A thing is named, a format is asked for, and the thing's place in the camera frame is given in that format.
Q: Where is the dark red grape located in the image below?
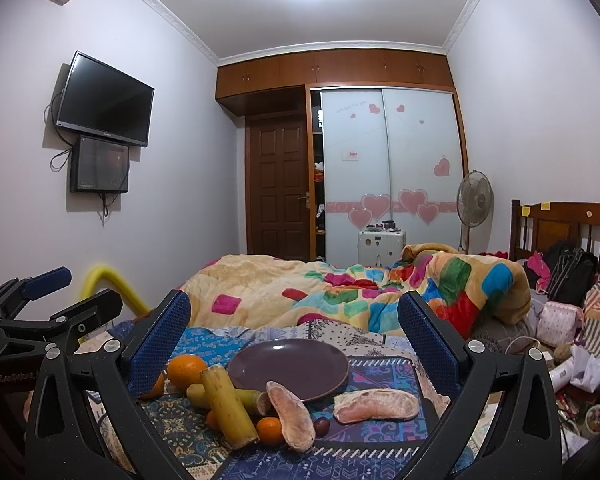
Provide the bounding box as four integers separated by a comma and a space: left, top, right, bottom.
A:
313, 417, 330, 439

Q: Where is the yellow foam tube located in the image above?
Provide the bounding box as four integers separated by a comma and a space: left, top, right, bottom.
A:
80, 264, 151, 318

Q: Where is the wooden headboard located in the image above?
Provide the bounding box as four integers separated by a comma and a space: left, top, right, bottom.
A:
508, 200, 600, 264

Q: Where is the wall mounted black television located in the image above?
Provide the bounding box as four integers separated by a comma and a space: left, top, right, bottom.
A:
55, 51, 155, 148

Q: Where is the short sugarcane piece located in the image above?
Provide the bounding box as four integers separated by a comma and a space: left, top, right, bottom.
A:
186, 384, 272, 417

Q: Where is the colourful patchwork blanket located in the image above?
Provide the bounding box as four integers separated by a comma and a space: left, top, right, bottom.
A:
182, 243, 531, 338

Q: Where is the small black wall monitor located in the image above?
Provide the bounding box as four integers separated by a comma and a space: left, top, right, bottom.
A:
69, 136, 130, 194

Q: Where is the sliding wardrobe with hearts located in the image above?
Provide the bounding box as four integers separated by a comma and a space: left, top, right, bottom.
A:
215, 49, 468, 266

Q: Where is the white box appliance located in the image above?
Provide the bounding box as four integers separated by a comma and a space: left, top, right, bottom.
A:
358, 228, 405, 268

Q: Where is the long sugarcane piece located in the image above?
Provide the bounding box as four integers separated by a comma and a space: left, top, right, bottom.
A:
201, 364, 259, 450

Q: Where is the blue patterned patchwork cloth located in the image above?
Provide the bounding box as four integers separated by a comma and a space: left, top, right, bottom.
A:
86, 317, 502, 480

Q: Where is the standing electric fan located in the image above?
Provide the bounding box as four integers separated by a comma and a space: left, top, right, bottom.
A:
456, 170, 493, 254

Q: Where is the small tangerine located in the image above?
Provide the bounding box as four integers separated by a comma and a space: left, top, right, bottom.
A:
206, 411, 221, 432
256, 417, 285, 446

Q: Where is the pink quilted pouch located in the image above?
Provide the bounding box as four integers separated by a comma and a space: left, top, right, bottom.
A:
536, 301, 583, 348

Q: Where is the large orange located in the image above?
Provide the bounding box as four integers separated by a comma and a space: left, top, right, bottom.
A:
166, 354, 208, 391
140, 373, 166, 400

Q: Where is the brown wooden door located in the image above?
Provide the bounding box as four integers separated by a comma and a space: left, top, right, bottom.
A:
245, 115, 310, 261

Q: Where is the purple round plate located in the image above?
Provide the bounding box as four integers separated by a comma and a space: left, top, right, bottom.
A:
227, 339, 349, 401

